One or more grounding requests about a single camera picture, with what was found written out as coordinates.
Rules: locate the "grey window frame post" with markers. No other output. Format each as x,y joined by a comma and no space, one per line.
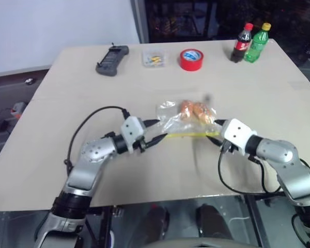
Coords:
139,20

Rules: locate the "grey device with red part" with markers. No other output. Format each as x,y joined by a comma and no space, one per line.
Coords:
18,108

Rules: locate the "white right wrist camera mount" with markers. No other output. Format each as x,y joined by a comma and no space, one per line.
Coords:
237,133

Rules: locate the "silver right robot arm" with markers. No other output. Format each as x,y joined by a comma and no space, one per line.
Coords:
292,165

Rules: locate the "small clear plastic bag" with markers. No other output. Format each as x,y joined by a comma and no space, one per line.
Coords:
155,59

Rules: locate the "black table leg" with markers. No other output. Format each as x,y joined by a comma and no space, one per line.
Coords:
107,227
254,222

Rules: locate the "clear yellow-zip plastic bag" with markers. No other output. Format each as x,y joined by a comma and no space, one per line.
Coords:
175,124

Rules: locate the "dark rounded foot shape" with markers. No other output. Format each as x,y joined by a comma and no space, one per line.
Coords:
157,219
211,222

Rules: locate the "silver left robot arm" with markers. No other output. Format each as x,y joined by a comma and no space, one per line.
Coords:
87,165

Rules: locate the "grey handheld controller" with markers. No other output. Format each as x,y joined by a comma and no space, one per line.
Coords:
111,60

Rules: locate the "green soda bottle yellow cap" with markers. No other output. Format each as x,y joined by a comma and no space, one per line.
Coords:
255,47

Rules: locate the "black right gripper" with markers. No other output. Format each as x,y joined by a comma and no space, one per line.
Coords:
230,148

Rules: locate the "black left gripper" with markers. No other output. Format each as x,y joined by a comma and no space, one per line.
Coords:
140,146

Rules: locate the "hot dog bun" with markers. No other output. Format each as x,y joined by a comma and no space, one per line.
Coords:
202,112

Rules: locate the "red tape roll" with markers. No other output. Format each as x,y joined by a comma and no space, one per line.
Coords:
189,64

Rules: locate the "cola bottle red cap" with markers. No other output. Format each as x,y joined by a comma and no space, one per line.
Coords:
240,46

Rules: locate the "small black white round object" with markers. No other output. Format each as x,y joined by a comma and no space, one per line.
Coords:
29,81

